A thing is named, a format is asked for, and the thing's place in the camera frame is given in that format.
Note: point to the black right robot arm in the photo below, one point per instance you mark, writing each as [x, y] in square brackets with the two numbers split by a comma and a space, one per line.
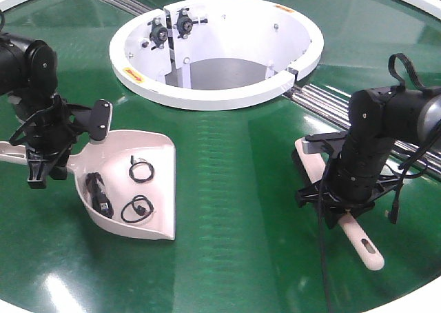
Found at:
[379, 117]

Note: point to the pink dustpan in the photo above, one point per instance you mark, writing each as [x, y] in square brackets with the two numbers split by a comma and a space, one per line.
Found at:
[138, 173]

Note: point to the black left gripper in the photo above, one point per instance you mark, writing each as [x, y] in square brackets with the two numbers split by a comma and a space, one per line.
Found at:
[50, 133]

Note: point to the black bearing left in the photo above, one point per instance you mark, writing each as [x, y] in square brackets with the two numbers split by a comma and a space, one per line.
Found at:
[158, 34]

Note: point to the black bearing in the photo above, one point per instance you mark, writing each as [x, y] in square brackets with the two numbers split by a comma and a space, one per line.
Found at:
[158, 34]
[184, 24]

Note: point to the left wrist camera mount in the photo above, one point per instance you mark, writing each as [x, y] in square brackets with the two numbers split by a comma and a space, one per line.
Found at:
[100, 120]

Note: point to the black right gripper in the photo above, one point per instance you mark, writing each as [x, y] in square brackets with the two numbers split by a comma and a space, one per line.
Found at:
[336, 196]

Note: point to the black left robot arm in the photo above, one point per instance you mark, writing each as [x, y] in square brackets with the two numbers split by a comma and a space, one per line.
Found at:
[28, 78]

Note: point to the pink hand brush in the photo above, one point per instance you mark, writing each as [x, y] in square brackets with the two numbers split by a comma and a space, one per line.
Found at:
[362, 244]

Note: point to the black bearing right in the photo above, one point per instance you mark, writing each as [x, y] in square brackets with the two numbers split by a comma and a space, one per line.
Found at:
[184, 24]

